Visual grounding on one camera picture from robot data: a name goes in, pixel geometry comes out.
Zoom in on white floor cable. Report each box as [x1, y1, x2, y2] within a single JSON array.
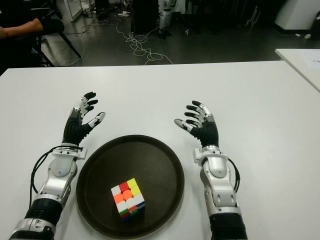
[[116, 13, 175, 66]]

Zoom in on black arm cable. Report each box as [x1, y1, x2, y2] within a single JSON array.
[[29, 146, 83, 198], [227, 157, 242, 194]]

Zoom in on dark brown round plate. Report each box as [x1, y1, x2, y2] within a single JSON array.
[[75, 134, 186, 238]]

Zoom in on white machine housing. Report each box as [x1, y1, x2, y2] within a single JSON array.
[[273, 0, 320, 34]]

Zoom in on white shelf cabinet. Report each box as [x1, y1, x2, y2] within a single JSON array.
[[56, 0, 84, 22]]

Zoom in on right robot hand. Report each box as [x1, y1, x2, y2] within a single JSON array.
[[174, 100, 221, 148]]

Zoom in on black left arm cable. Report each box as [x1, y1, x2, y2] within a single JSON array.
[[29, 146, 83, 198]]

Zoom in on black chair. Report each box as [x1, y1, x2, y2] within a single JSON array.
[[37, 17, 83, 67]]

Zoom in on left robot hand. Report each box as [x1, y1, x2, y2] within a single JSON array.
[[62, 91, 106, 147]]

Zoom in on black cabinet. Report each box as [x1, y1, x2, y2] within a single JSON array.
[[132, 0, 160, 34]]

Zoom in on multicoloured Rubik's cube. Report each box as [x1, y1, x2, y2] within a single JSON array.
[[110, 177, 146, 223]]

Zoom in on humanoid robot legs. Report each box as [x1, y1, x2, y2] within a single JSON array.
[[157, 0, 176, 39]]

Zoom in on folded metal stand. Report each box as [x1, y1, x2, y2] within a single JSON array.
[[244, 6, 261, 29]]

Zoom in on white side table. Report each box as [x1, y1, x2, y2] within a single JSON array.
[[274, 48, 320, 93]]

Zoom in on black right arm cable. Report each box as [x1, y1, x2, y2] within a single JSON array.
[[227, 157, 242, 194]]

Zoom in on person in black shirt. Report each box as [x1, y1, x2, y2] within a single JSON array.
[[0, 0, 57, 72]]

